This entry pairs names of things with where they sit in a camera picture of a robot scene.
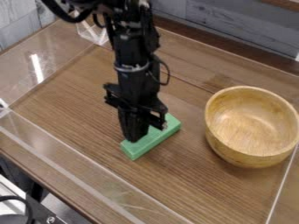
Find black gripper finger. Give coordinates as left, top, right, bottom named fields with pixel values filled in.
left=148, top=111, right=166, bottom=130
left=117, top=108, right=149, bottom=143

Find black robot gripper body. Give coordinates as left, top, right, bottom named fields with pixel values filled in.
left=104, top=68, right=168, bottom=116

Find green rectangular block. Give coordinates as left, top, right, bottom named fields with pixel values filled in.
left=120, top=114, right=181, bottom=161

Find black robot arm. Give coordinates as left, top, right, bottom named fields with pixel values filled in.
left=61, top=0, right=169, bottom=142

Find brown wooden bowl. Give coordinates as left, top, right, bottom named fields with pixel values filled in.
left=204, top=86, right=299, bottom=169

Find clear acrylic corner bracket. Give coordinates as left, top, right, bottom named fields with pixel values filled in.
left=76, top=17, right=108, bottom=46

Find clear acrylic tray wall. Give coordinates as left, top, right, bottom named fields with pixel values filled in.
left=0, top=20, right=299, bottom=224

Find black cable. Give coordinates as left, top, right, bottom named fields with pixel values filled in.
left=0, top=195, right=33, bottom=224

